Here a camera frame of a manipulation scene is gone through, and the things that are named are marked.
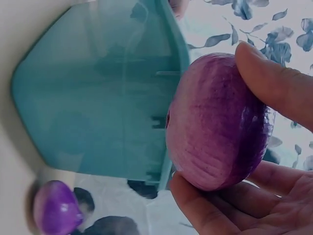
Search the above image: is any large purple onion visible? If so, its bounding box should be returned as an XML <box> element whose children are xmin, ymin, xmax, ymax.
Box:
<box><xmin>165</xmin><ymin>53</ymin><xmax>276</xmax><ymax>191</ymax></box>

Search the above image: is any small purple onion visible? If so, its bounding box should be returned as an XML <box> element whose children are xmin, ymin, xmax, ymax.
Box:
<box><xmin>33</xmin><ymin>180</ymin><xmax>85</xmax><ymax>235</ymax></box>

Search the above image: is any person's right hand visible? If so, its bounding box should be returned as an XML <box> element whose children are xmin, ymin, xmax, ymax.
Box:
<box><xmin>170</xmin><ymin>41</ymin><xmax>313</xmax><ymax>235</ymax></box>

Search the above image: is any teal plastic basket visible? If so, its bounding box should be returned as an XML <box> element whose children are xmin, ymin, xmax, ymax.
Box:
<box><xmin>11</xmin><ymin>0</ymin><xmax>191</xmax><ymax>191</ymax></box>

